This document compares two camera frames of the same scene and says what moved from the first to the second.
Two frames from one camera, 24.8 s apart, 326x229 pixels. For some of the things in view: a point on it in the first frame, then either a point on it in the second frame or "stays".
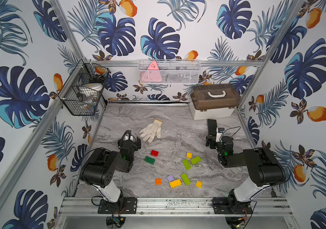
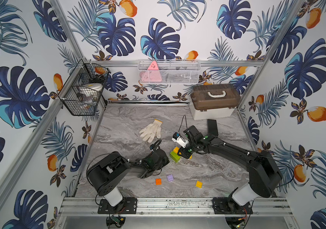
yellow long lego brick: [175, 183] → [176, 150]
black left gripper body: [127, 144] → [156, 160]
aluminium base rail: [176, 206] stays
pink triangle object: [152, 74] stays
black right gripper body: [213, 145] → [188, 148]
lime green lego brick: [196, 160] → [174, 156]
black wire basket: [81, 92] stays
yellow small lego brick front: [199, 184] stays
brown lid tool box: [214, 100] stays
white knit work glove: [147, 133] stays
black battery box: [212, 126] stays
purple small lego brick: [170, 178] stays
